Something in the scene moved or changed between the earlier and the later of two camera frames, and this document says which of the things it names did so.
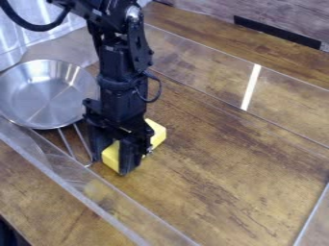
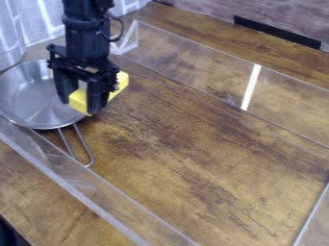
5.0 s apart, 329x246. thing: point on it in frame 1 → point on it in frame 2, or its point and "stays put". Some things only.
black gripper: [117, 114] → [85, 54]
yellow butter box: [111, 153] → [79, 99]
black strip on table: [279, 33] stays put
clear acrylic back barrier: [247, 85] stays put
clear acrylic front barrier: [93, 188] stays put
